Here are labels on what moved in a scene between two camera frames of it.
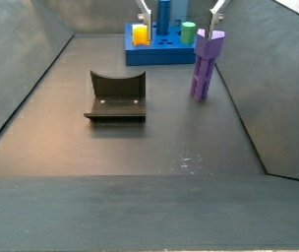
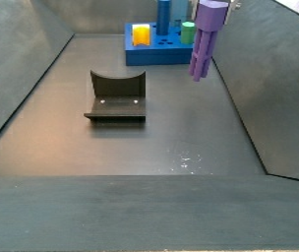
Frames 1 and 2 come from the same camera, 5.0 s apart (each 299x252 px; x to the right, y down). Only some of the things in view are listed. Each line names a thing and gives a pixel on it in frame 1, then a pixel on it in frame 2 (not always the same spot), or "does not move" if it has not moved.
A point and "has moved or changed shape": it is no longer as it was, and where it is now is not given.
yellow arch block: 139,34 does not move
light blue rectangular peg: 179,10 does not move
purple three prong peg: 206,49 has moved or changed shape
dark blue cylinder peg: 163,17 does not move
